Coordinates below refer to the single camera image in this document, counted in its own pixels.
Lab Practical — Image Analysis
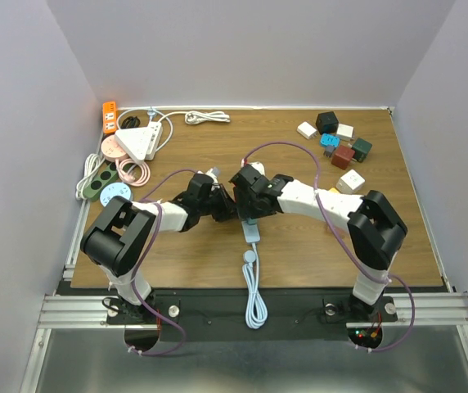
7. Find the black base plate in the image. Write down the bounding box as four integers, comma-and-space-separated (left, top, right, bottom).
102, 287, 398, 342

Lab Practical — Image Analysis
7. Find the dark green cube adapter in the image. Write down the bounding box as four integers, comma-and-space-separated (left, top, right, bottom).
351, 138, 372, 162

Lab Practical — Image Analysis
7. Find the white cube socket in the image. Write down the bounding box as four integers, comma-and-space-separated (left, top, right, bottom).
335, 169, 366, 194

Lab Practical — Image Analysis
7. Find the round light blue socket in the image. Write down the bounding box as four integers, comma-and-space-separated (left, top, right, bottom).
99, 182, 133, 207

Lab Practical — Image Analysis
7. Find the orange power strip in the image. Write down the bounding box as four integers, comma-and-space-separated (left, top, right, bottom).
102, 101, 117, 135

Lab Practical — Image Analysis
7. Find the white coiled cable left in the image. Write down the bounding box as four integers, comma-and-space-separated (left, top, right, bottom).
74, 152, 103, 201

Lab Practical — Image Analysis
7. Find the white flat charger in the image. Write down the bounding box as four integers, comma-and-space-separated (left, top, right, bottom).
296, 121, 317, 139

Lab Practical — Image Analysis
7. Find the light blue power strip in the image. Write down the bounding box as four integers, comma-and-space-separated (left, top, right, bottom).
241, 220, 261, 245

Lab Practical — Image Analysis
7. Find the white bundled cable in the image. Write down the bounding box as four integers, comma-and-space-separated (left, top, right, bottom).
183, 110, 232, 126

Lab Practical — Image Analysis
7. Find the light blue cable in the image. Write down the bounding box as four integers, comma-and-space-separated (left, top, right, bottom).
241, 243, 268, 330

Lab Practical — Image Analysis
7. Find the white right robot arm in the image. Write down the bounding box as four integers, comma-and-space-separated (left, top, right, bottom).
230, 164, 407, 319

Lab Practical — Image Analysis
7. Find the pink cable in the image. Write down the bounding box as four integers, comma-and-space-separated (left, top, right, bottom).
117, 157, 151, 188

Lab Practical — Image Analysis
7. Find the white long power strip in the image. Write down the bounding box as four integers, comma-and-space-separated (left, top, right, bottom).
145, 120, 163, 160

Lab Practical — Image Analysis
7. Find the dark red cube adapter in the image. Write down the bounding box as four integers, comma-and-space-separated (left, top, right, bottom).
331, 145, 355, 169

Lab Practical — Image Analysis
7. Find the white square charger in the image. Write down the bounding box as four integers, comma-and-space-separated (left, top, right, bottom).
335, 124, 354, 141

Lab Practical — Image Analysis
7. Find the black cube adapter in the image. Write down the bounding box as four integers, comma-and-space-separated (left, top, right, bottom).
316, 111, 339, 134

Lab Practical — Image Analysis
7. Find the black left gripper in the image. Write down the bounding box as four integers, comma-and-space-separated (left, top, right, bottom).
198, 184, 240, 224

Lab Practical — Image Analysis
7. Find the dark green power strip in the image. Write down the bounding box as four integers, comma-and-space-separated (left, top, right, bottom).
82, 162, 119, 202

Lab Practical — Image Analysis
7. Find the round pink socket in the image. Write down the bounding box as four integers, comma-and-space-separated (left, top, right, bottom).
101, 134, 128, 161

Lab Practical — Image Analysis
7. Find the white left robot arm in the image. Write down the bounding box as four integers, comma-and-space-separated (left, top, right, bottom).
80, 171, 237, 323

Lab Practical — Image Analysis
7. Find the white triangular power strip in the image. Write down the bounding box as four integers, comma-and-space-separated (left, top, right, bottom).
115, 127, 155, 164

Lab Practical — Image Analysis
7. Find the blue plug adapter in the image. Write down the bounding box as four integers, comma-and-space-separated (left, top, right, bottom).
320, 133, 340, 157

